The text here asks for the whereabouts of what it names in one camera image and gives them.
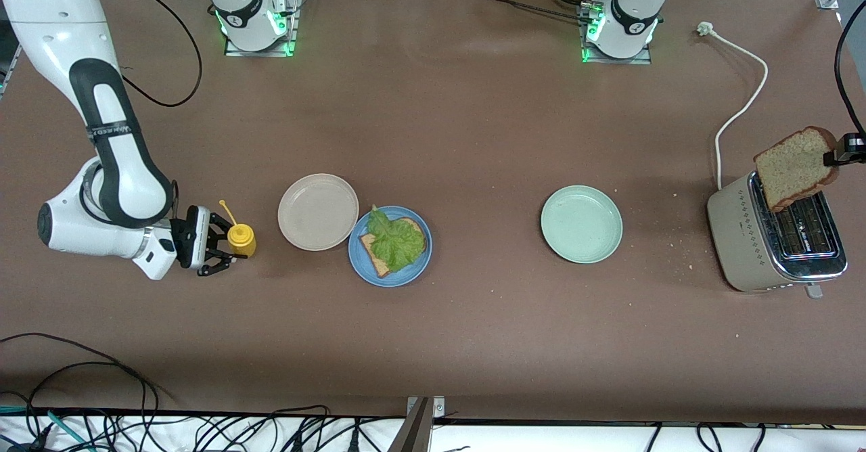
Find yellow mustard squeeze bottle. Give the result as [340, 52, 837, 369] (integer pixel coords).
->
[218, 200, 258, 258]

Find brown bread slice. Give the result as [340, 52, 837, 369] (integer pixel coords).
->
[359, 217, 428, 279]
[753, 126, 841, 213]

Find green lettuce leaf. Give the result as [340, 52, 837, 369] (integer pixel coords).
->
[366, 204, 427, 272]

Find beige round plate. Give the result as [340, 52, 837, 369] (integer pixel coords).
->
[277, 173, 360, 252]

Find blue round plate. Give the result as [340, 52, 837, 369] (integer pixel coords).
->
[348, 206, 433, 288]

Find pale green round plate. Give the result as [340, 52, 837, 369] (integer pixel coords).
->
[540, 185, 624, 265]

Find silver two-slot toaster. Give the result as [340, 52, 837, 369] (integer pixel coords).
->
[707, 171, 848, 300]

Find grey metal bar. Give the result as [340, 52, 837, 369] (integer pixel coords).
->
[387, 398, 434, 452]

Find brown table mat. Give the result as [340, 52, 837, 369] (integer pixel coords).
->
[0, 0, 866, 426]

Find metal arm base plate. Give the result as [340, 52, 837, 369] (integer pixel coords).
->
[223, 0, 302, 58]
[580, 2, 654, 66]

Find white toaster power cord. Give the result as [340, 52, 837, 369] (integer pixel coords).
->
[697, 22, 770, 191]

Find black looped cable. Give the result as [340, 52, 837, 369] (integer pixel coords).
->
[0, 333, 178, 452]

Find tangled black cables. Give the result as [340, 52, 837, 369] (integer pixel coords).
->
[162, 405, 407, 452]

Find teal cable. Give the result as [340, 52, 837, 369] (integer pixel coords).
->
[0, 406, 92, 452]

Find metal corner bracket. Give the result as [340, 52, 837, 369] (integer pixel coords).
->
[406, 396, 446, 419]

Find black base cable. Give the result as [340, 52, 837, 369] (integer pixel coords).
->
[474, 0, 603, 26]

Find thin black hanging cables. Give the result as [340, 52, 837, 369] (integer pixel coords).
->
[646, 424, 769, 452]

